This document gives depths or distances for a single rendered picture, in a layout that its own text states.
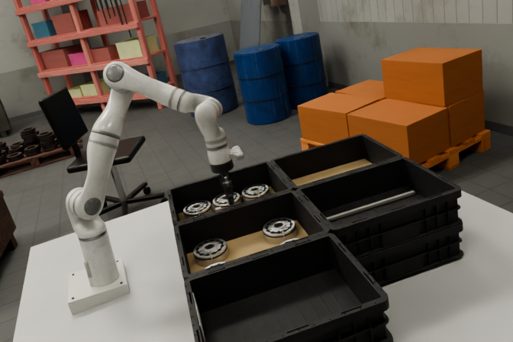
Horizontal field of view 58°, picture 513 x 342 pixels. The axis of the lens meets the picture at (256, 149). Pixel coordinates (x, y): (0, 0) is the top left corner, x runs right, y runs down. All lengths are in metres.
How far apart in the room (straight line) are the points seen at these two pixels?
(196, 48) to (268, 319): 5.09
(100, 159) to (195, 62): 4.61
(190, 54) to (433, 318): 5.14
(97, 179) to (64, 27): 6.88
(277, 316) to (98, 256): 0.69
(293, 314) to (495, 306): 0.52
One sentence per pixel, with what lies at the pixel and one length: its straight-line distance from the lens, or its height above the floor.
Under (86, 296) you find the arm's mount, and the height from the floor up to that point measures 0.74.
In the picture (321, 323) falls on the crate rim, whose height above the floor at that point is 0.93.
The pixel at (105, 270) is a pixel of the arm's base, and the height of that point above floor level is 0.79.
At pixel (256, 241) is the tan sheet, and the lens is 1.45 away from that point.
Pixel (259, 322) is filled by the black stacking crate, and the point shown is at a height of 0.83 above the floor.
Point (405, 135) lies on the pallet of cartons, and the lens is 3.29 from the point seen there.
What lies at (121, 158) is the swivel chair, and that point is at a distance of 3.53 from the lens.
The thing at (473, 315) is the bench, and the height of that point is 0.70.
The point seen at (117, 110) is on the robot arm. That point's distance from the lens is 1.56.
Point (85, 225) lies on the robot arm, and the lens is 1.59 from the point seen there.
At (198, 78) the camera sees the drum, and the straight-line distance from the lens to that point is 6.07.
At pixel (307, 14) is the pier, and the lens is 6.33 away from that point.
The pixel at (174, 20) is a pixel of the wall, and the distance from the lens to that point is 9.75.
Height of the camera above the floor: 1.57
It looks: 20 degrees down
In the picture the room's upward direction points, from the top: 12 degrees counter-clockwise
